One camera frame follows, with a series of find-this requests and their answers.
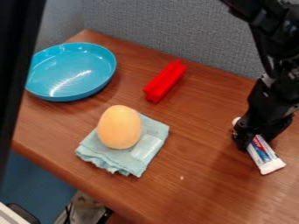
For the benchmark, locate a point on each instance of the dark foreground post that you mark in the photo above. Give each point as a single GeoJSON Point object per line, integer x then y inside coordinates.
{"type": "Point", "coordinates": [21, 20]}

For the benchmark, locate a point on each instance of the red plastic block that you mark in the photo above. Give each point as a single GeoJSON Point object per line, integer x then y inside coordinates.
{"type": "Point", "coordinates": [160, 86]}

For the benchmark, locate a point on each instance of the light blue folded cloth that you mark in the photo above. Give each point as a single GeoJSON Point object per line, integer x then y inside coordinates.
{"type": "Point", "coordinates": [118, 160]}

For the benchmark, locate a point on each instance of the grey stand under table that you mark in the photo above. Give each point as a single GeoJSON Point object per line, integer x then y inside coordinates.
{"type": "Point", "coordinates": [84, 211]}

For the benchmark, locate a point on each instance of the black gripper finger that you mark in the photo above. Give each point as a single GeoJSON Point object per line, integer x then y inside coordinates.
{"type": "Point", "coordinates": [276, 129]}
{"type": "Point", "coordinates": [242, 137]}

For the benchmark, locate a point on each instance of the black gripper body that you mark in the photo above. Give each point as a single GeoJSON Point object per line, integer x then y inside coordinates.
{"type": "Point", "coordinates": [273, 100]}

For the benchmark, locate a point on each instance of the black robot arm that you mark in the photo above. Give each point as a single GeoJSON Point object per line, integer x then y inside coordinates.
{"type": "Point", "coordinates": [273, 20]}

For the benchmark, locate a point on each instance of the blue plastic plate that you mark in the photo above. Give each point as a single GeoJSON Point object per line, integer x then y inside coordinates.
{"type": "Point", "coordinates": [70, 71]}

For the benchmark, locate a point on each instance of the orange egg-shaped sponge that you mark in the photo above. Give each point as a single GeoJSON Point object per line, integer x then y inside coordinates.
{"type": "Point", "coordinates": [120, 127]}

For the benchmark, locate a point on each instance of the clear small plastic bottle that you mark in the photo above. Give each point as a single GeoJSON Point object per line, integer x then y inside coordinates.
{"type": "Point", "coordinates": [146, 148]}

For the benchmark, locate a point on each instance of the white toothpaste tube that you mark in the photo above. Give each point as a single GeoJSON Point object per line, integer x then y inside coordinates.
{"type": "Point", "coordinates": [260, 150]}

